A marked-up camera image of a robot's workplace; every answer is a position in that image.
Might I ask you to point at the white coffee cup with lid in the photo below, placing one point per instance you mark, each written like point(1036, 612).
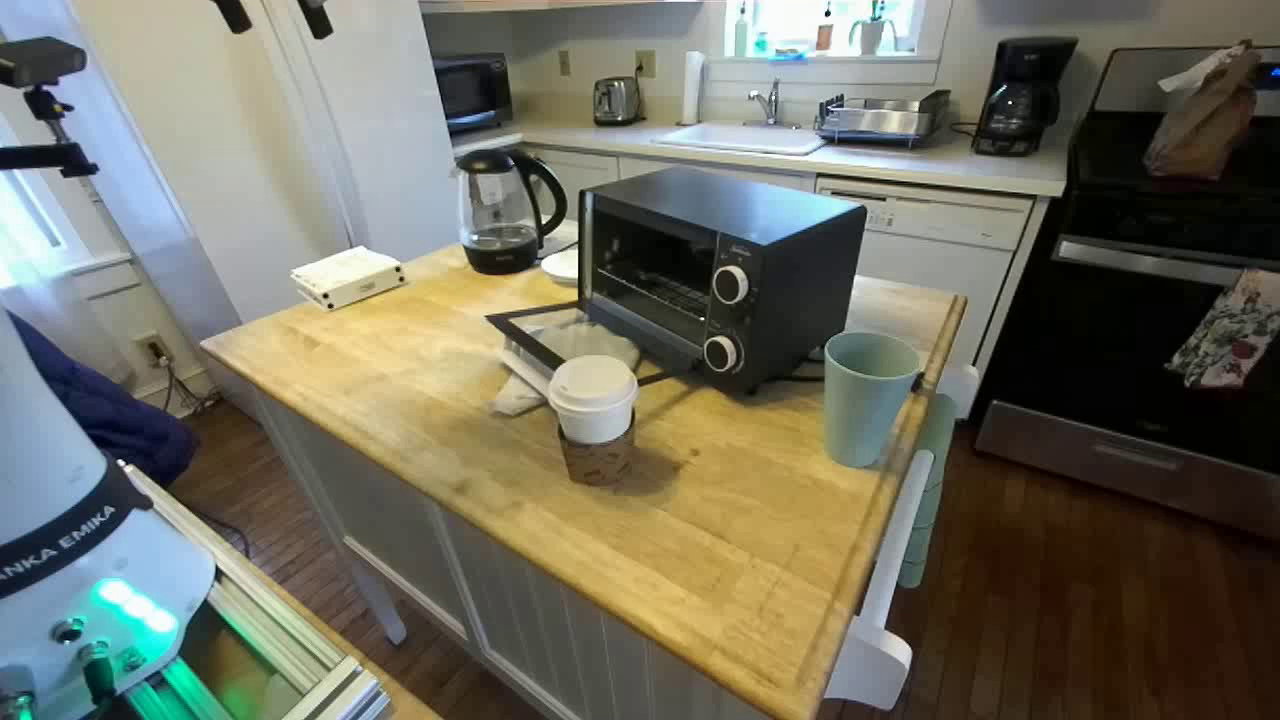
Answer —
point(595, 395)

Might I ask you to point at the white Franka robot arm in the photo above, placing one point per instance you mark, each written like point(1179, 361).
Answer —
point(54, 504)

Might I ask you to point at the black toaster oven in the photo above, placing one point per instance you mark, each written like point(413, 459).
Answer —
point(745, 241)

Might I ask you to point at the brown cork cup sleeve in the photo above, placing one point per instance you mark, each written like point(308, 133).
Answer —
point(599, 462)

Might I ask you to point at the teal plastic cup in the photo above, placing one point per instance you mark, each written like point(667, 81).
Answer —
point(866, 401)

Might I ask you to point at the black coffee maker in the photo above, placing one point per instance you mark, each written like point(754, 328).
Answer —
point(1021, 102)

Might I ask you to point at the black microwave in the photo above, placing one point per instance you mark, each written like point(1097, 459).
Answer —
point(471, 94)

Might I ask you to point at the small white box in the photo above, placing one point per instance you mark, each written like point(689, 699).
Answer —
point(347, 276)

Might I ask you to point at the glass electric kettle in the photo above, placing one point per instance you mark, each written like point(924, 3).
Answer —
point(500, 214)

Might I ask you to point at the silver toaster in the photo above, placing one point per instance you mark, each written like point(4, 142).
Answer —
point(619, 102)

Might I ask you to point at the white plate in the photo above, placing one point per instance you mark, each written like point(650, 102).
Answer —
point(561, 265)

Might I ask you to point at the white paper towel roll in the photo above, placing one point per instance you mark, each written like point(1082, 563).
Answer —
point(689, 86)

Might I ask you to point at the dark blue cloth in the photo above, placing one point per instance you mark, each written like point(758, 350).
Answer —
point(107, 415)

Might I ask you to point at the white bottle on sill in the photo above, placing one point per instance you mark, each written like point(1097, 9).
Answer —
point(743, 32)

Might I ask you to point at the white sink basin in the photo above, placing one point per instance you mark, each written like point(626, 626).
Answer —
point(743, 137)

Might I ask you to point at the chrome faucet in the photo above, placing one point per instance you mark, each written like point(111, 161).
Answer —
point(769, 105)

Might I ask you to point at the kitchen window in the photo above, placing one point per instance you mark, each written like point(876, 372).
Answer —
point(801, 23)

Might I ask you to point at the bottle with red label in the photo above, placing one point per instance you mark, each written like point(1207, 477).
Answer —
point(826, 32)

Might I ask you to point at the wooden top kitchen island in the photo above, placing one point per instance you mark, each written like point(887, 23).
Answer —
point(403, 534)

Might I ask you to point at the white pot on sill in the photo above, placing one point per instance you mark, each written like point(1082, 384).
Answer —
point(870, 37)

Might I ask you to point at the metal dish rack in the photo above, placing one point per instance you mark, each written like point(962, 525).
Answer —
point(883, 123)

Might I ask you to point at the teal hanging towel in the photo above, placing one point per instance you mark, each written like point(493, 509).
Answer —
point(928, 504)

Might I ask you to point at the white towel bar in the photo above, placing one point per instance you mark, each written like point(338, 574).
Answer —
point(875, 652)

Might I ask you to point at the black kitchen stove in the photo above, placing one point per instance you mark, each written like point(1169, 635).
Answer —
point(1120, 347)

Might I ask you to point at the brown paper bag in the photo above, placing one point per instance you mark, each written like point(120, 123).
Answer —
point(1201, 124)

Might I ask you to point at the floral dish towel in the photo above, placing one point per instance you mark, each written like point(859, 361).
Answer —
point(1233, 333)

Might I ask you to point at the black camera on tripod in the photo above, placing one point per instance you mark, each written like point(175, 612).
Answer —
point(40, 62)

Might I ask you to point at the wall power outlet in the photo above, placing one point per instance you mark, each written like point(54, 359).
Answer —
point(644, 66)
point(566, 62)

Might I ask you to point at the aluminium frame rail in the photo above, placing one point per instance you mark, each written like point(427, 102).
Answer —
point(267, 626)

